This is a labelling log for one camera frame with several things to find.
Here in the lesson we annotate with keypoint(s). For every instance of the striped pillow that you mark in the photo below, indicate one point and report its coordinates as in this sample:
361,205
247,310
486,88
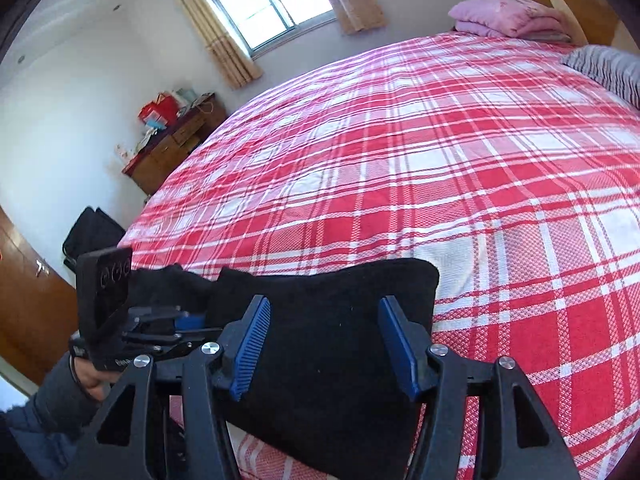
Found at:
605,67

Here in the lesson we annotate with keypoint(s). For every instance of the brown wooden desk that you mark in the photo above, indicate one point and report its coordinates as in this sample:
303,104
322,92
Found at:
165,155

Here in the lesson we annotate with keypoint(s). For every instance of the person's left forearm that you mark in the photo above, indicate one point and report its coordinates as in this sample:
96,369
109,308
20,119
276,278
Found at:
50,405

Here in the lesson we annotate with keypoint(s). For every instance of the black bag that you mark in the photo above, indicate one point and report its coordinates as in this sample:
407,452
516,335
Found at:
92,237

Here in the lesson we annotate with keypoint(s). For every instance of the red gift bag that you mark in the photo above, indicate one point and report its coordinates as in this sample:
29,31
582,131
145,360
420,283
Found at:
157,110

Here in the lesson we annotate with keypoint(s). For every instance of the red plaid bed sheet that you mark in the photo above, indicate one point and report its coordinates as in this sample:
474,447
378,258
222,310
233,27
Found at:
400,160

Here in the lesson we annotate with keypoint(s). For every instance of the white bottle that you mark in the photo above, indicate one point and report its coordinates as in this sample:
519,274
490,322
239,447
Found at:
122,152

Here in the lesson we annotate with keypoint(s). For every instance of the brown wooden door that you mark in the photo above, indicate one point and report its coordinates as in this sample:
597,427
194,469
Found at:
30,320

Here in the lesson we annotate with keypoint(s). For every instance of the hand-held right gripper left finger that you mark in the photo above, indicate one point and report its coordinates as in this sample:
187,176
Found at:
250,345

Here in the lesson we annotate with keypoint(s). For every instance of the folded pink blanket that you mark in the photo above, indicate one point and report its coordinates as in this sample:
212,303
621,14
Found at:
500,15

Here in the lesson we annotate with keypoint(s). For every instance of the person's left hand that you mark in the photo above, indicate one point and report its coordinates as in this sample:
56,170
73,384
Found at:
92,382

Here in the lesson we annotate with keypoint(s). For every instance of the small sliding window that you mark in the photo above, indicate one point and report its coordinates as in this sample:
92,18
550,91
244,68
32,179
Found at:
255,5

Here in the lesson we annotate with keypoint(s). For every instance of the black pants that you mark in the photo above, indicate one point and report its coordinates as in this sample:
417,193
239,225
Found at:
325,320

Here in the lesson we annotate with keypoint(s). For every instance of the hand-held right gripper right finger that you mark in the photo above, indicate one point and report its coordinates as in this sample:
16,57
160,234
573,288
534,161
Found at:
397,345

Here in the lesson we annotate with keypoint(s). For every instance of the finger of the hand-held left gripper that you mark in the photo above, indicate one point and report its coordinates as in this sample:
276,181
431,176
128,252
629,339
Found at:
190,321
175,342

